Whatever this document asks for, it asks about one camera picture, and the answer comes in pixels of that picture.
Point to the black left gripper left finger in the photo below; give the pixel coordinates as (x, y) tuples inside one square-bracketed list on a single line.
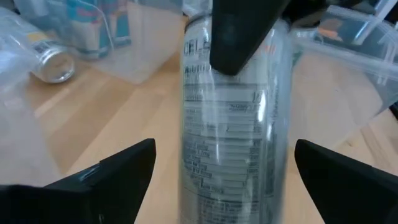
[(93, 199)]

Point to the blue silver Red Bull can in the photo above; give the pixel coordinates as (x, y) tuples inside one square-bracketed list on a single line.
[(90, 34), (122, 25)]

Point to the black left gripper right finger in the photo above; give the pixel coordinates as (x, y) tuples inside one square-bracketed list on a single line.
[(351, 199)]

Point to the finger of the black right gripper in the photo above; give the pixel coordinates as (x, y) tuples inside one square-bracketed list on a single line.
[(242, 34)]

